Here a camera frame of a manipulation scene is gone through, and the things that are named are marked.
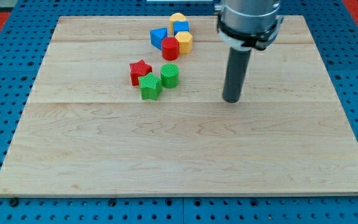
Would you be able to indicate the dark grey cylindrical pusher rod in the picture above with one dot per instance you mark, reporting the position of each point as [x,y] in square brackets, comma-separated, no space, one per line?
[235,74]

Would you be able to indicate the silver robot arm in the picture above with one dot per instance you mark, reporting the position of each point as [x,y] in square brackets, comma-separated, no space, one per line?
[245,25]

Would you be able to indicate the light wooden board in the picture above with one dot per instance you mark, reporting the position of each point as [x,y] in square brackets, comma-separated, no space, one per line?
[86,132]

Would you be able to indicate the yellow hexagon block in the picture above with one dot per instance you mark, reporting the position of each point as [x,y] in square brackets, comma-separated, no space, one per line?
[185,40]

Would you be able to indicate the blue cube block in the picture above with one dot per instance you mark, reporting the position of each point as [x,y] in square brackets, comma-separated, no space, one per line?
[180,26]

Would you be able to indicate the red cylinder block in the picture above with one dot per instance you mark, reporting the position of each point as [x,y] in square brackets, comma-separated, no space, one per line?
[170,48]

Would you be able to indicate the green cylinder block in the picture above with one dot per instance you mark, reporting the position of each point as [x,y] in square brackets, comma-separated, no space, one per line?
[170,75]

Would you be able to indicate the yellow rounded block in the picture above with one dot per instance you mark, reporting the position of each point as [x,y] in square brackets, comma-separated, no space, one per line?
[173,18]

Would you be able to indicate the blue triangle block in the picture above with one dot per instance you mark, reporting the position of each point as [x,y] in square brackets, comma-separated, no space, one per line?
[157,35]

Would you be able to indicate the green star block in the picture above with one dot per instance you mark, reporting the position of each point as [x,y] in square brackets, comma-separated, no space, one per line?
[150,86]

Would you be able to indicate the red star block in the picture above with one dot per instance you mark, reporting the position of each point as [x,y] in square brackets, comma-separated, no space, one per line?
[139,69]

